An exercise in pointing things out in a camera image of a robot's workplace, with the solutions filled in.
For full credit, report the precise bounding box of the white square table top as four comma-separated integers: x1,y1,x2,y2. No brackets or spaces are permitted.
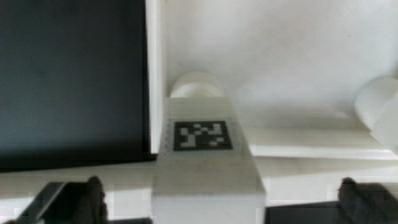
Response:
146,0,398,160

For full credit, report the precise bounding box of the white table leg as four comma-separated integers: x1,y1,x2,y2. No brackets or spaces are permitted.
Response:
151,71,267,224
356,77,398,154

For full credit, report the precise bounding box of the white L-shaped obstacle fence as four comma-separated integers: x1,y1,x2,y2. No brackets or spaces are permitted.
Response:
0,157,398,222

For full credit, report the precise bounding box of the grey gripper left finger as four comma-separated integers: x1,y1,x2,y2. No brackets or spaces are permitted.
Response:
14,176,109,224

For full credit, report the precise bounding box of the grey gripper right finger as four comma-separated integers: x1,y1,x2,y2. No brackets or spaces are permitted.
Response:
334,177,398,224

